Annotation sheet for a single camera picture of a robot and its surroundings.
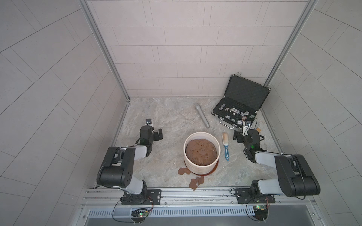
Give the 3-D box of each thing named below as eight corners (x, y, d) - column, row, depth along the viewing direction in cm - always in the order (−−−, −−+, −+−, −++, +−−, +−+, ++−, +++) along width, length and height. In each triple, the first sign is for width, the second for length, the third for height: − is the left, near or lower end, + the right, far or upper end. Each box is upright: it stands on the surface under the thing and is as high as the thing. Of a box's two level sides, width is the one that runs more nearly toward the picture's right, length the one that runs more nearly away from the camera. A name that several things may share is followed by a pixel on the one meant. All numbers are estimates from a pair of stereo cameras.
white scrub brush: (223, 160, 85) (224, 158, 83) (222, 134, 97) (223, 132, 95) (228, 161, 85) (229, 159, 83) (227, 134, 97) (228, 132, 95)
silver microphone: (206, 128, 100) (207, 126, 98) (195, 106, 113) (195, 104, 111) (211, 127, 101) (211, 125, 99) (199, 105, 114) (199, 103, 112)
